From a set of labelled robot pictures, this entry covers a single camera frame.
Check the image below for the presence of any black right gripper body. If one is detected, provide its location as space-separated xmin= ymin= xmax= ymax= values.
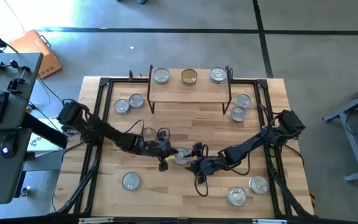
xmin=191 ymin=142 xmax=222 ymax=184

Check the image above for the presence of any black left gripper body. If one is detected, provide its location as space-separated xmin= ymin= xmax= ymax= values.
xmin=134 ymin=136 xmax=171 ymax=172

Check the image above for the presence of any teal yellowfin tuna can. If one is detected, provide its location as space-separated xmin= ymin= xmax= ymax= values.
xmin=248 ymin=175 xmax=270 ymax=195
xmin=173 ymin=147 xmax=192 ymax=166

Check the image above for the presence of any green can with gold lid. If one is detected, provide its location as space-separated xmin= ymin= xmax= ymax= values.
xmin=142 ymin=126 xmax=158 ymax=142
xmin=180 ymin=68 xmax=198 ymax=87

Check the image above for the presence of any grey label silver can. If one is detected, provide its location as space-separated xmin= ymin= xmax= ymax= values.
xmin=127 ymin=93 xmax=145 ymax=110
xmin=153 ymin=67 xmax=172 ymax=86
xmin=113 ymin=98 xmax=131 ymax=116
xmin=121 ymin=171 xmax=142 ymax=192

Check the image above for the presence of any blue oval label fish can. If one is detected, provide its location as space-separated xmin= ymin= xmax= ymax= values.
xmin=209 ymin=66 xmax=228 ymax=85
xmin=226 ymin=185 xmax=248 ymax=207
xmin=229 ymin=106 xmax=247 ymax=124
xmin=235 ymin=93 xmax=253 ymax=110

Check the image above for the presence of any wooden shelf with black legs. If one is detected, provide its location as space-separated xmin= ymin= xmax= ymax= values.
xmin=146 ymin=64 xmax=233 ymax=115

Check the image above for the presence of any black desk support beam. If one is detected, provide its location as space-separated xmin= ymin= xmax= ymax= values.
xmin=22 ymin=112 xmax=68 ymax=149

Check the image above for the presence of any white box with logo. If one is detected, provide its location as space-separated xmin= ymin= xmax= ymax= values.
xmin=26 ymin=133 xmax=64 ymax=154

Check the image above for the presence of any black computer mouse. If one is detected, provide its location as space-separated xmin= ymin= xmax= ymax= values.
xmin=0 ymin=133 xmax=18 ymax=159

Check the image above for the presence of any grey metal stand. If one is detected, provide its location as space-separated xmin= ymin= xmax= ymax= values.
xmin=323 ymin=78 xmax=358 ymax=184

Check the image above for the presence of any orange carrying case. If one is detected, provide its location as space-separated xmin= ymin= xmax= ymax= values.
xmin=8 ymin=29 xmax=63 ymax=80

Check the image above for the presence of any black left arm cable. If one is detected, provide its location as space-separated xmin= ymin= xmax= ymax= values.
xmin=123 ymin=119 xmax=171 ymax=147

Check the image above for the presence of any silver aluminium bracket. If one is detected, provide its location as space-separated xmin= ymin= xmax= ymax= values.
xmin=78 ymin=217 xmax=114 ymax=224
xmin=252 ymin=218 xmax=288 ymax=224

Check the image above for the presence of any black floor cable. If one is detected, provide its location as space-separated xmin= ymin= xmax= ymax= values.
xmin=35 ymin=76 xmax=76 ymax=121

